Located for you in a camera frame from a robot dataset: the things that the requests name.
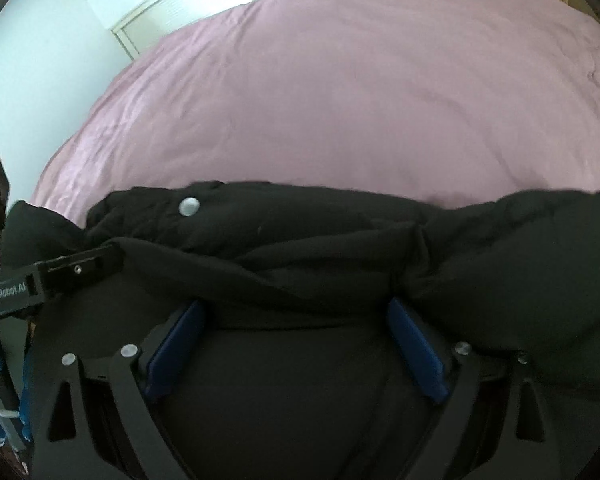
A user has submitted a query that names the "black puffer coat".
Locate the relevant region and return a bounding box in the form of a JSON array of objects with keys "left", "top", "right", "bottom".
[{"left": 2, "top": 182, "right": 600, "bottom": 479}]

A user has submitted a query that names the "pink bed sheet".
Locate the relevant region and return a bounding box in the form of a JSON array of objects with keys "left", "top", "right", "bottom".
[{"left": 32, "top": 0, "right": 600, "bottom": 224}]

